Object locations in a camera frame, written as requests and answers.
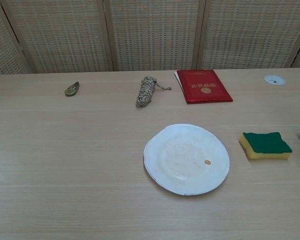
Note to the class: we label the woven folding screen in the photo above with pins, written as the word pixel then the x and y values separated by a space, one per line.
pixel 150 35

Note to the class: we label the small olive green tape measure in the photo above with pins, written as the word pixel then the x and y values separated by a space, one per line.
pixel 72 89

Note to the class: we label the white round table grommet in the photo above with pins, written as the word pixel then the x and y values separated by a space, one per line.
pixel 274 80

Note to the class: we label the red certificate booklet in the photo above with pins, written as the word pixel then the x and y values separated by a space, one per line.
pixel 202 86

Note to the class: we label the yellow green sponge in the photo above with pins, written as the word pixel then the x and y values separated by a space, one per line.
pixel 265 143

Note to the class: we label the white round plate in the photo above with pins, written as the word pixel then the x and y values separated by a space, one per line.
pixel 180 162

